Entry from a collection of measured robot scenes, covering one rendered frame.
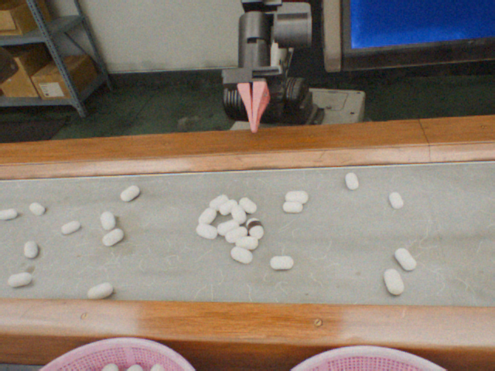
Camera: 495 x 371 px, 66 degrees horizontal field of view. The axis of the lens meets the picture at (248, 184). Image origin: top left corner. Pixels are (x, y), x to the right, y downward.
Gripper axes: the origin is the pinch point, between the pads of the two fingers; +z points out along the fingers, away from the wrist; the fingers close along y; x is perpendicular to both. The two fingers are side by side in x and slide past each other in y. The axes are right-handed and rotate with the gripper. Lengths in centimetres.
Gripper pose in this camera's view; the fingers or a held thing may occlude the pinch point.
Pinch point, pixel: (254, 127)
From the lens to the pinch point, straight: 65.6
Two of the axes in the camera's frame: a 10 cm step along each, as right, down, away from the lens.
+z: -0.1, 9.9, -1.6
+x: 1.7, 1.6, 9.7
